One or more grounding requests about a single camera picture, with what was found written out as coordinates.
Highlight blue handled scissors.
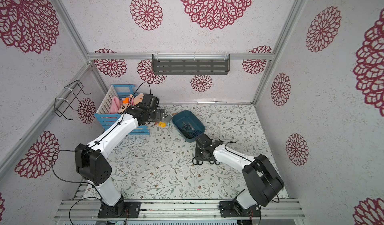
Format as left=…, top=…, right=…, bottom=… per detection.
left=182, top=123, right=202, bottom=139

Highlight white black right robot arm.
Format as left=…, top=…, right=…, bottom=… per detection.
left=193, top=134, right=285, bottom=214

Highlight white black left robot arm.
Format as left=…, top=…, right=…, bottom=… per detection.
left=75, top=94, right=165, bottom=207

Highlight teal plastic storage box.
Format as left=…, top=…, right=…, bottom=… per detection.
left=172, top=110, right=206, bottom=143

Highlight rear pink pig plush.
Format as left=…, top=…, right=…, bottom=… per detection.
left=123, top=93, right=144, bottom=106

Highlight pink pig plush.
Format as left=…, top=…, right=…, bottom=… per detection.
left=123, top=93, right=144, bottom=106
left=118, top=104, right=130, bottom=115

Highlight front pink pig plush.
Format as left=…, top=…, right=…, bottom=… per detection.
left=118, top=104, right=130, bottom=115

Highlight pink fluffy plush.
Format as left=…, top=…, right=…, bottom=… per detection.
left=109, top=96, right=121, bottom=114

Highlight blue white slatted toy crate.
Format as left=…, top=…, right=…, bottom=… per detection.
left=95, top=84, right=135, bottom=130

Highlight grey wall shelf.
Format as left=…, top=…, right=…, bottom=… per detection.
left=152, top=55, right=230, bottom=76

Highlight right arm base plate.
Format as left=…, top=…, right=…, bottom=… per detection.
left=219, top=199, right=262, bottom=218

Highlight black wire wall rack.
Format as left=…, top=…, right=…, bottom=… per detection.
left=53, top=80, right=90, bottom=121

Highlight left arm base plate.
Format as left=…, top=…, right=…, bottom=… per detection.
left=98, top=196, right=142, bottom=219

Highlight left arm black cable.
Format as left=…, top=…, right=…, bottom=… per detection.
left=51, top=148, right=104, bottom=196

